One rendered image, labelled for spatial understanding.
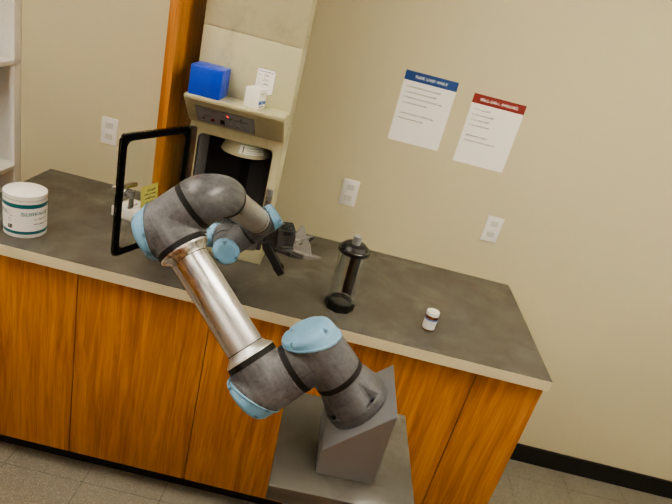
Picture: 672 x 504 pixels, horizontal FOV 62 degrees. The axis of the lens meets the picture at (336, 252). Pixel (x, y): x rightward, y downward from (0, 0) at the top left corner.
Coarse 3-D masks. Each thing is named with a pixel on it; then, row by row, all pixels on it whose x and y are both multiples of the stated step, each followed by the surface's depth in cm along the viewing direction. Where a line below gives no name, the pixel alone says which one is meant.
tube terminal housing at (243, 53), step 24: (216, 48) 176; (240, 48) 175; (264, 48) 174; (288, 48) 174; (240, 72) 178; (288, 72) 177; (240, 96) 181; (288, 96) 180; (192, 120) 185; (264, 144) 187; (192, 168) 192
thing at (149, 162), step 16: (144, 144) 168; (160, 144) 174; (176, 144) 181; (128, 160) 164; (144, 160) 170; (160, 160) 177; (176, 160) 184; (128, 176) 167; (144, 176) 173; (160, 176) 180; (176, 176) 187; (144, 192) 176; (160, 192) 183; (128, 224) 175; (112, 240) 172; (128, 240) 178
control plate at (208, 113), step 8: (200, 112) 177; (208, 112) 176; (216, 112) 175; (224, 112) 174; (200, 120) 182; (208, 120) 181; (216, 120) 179; (224, 120) 178; (232, 120) 177; (248, 120) 175; (232, 128) 182; (240, 128) 181; (248, 128) 180
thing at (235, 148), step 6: (222, 144) 195; (228, 144) 192; (234, 144) 191; (240, 144) 190; (246, 144) 190; (228, 150) 191; (234, 150) 190; (240, 150) 190; (246, 150) 190; (252, 150) 191; (258, 150) 192; (264, 150) 194; (240, 156) 190; (246, 156) 190; (252, 156) 191; (258, 156) 192; (264, 156) 194
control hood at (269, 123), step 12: (192, 96) 171; (192, 108) 176; (216, 108) 173; (228, 108) 172; (240, 108) 171; (252, 108) 173; (264, 108) 178; (264, 120) 173; (276, 120) 172; (288, 120) 182; (264, 132) 180; (276, 132) 178
